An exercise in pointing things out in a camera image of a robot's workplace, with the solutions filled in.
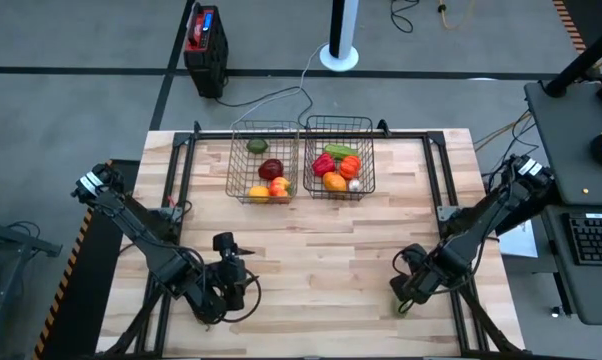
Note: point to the dark red apple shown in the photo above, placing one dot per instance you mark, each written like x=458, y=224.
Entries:
x=271, y=169

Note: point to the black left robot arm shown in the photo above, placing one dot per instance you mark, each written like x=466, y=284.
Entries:
x=141, y=240

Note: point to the large red bell pepper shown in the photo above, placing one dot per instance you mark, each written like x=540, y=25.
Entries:
x=323, y=164

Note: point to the black monitor pole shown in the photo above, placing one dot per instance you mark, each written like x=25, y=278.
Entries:
x=581, y=60

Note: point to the black keyboard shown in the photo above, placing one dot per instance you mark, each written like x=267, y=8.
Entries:
x=596, y=240

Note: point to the dark metal stand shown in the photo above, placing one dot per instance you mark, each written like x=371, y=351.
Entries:
x=6, y=250

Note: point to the white pole with base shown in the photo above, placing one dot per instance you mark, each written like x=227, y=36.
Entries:
x=342, y=30

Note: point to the black metal rig frame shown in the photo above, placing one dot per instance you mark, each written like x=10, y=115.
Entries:
x=206, y=135

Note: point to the red clip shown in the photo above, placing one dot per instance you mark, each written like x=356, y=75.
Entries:
x=171, y=201

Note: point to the green avocado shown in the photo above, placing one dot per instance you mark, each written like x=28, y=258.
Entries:
x=257, y=145
x=397, y=306

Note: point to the grey desk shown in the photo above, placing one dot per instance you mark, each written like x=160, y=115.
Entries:
x=571, y=150

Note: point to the yellow orange citrus fruit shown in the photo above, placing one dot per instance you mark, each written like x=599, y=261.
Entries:
x=259, y=192

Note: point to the orange tomato green calyx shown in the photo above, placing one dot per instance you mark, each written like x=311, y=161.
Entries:
x=280, y=187

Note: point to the black ramp hazard stripes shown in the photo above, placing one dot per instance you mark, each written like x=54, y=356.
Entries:
x=81, y=300

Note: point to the orange bell pepper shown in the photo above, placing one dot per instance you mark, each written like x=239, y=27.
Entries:
x=334, y=181

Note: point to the silver mounting bracket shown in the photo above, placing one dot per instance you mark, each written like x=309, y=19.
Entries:
x=447, y=212

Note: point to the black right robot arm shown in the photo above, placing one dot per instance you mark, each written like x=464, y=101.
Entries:
x=486, y=220

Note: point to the desk caster wheel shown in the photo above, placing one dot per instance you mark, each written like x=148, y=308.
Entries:
x=556, y=311

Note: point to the green ridged cucumber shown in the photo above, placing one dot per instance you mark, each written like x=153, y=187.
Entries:
x=340, y=150

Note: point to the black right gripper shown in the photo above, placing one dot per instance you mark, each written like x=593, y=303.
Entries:
x=428, y=277

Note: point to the red black power case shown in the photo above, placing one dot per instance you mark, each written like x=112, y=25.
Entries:
x=206, y=47

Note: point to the white garlic bulb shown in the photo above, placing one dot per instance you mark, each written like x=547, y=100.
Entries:
x=354, y=185

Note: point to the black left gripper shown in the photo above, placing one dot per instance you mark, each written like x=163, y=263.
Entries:
x=226, y=285

